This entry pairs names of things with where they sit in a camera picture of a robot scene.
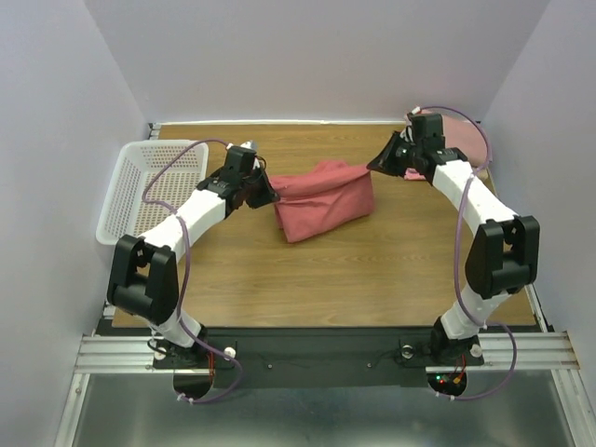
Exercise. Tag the aluminium frame rail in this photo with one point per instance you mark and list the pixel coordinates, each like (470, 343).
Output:
(527, 392)

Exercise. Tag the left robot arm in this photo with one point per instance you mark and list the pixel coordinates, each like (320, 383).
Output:
(144, 279)

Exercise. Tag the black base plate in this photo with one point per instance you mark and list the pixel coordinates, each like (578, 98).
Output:
(314, 357)

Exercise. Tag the folded tan shirt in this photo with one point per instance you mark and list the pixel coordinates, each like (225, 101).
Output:
(482, 174)

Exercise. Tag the white perforated plastic basket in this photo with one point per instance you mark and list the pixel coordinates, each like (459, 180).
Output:
(145, 171)

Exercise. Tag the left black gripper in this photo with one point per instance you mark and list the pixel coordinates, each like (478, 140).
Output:
(268, 195)

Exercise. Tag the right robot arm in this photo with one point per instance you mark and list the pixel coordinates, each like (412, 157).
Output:
(503, 256)

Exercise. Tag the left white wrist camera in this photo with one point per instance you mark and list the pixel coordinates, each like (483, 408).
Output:
(248, 145)

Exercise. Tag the red t-shirt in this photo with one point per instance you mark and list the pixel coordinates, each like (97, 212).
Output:
(332, 194)

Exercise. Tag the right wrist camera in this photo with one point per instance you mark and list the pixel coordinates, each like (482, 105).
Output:
(407, 133)

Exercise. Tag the folded dusty pink shirt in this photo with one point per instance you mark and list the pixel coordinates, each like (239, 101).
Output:
(467, 138)

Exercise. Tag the folded bright pink shirt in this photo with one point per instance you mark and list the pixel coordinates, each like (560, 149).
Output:
(413, 175)

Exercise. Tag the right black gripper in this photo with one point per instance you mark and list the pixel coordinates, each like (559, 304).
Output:
(391, 154)

